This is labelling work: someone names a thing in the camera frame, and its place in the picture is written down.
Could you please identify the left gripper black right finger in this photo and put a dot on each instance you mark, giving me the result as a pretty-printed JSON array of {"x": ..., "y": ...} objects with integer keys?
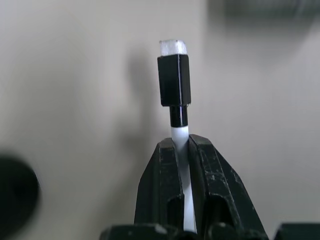
[{"x": 220, "y": 190}]

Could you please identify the white marker pen black cap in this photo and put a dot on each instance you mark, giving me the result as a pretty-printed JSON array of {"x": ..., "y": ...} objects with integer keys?
[{"x": 175, "y": 80}]

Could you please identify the black plastic cup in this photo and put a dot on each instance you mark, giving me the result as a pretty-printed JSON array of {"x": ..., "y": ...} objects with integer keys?
[{"x": 15, "y": 187}]

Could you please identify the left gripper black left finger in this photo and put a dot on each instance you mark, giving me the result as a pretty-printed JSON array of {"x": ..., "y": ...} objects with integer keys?
[{"x": 160, "y": 185}]

